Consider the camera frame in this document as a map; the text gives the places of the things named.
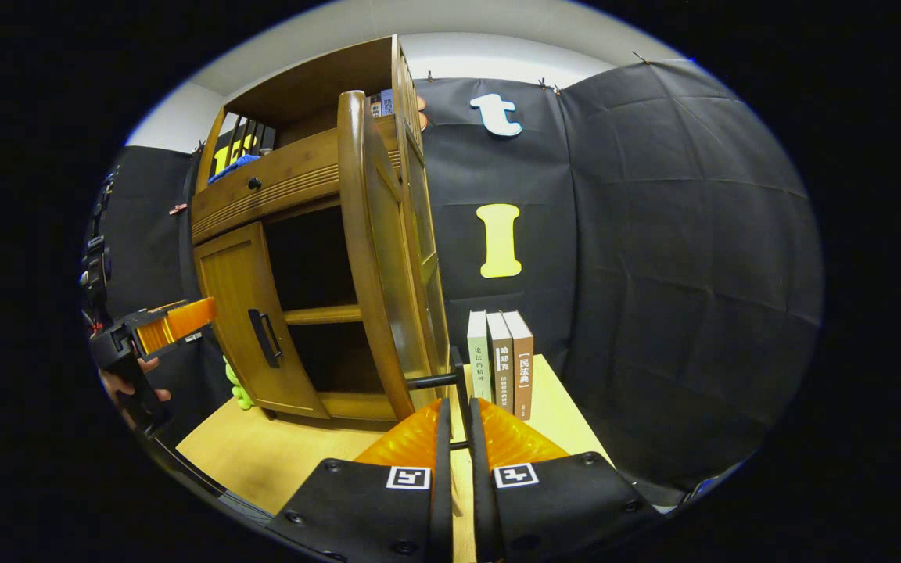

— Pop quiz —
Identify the grey brown book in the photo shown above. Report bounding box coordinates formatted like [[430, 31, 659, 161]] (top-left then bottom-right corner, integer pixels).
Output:
[[486, 311, 515, 414]]

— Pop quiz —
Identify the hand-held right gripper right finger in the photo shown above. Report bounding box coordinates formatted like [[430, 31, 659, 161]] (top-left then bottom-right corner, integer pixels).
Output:
[[466, 396, 659, 563]]

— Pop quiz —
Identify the wooden double-door shoe cabinet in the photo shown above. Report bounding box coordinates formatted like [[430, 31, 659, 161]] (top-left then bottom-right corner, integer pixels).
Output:
[[190, 34, 451, 423]]

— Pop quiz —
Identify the black metal stand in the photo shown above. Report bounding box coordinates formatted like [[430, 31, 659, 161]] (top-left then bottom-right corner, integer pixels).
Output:
[[79, 167, 120, 314]]

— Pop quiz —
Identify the wooden cabinet drawer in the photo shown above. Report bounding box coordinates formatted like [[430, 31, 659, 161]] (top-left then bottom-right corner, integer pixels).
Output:
[[191, 125, 401, 245]]

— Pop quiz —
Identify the wooden inner shelf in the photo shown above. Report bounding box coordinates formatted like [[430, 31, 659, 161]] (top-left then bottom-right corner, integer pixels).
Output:
[[282, 305, 363, 326]]

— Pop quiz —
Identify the blue cloth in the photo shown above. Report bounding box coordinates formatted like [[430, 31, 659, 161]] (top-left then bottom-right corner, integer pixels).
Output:
[[208, 154, 261, 185]]

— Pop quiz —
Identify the white green book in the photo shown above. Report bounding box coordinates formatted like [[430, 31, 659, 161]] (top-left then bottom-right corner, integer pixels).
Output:
[[467, 310, 492, 402]]

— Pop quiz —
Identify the wooden shoe cabinet door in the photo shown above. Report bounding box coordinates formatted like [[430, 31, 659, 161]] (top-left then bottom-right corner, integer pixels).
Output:
[[194, 221, 332, 419], [337, 90, 440, 423]]

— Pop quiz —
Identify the green toy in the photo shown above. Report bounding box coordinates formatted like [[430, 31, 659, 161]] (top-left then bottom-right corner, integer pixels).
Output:
[[223, 356, 256, 411]]

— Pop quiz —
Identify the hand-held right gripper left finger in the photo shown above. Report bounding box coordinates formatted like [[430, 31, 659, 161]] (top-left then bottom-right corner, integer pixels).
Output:
[[265, 397, 454, 563]]

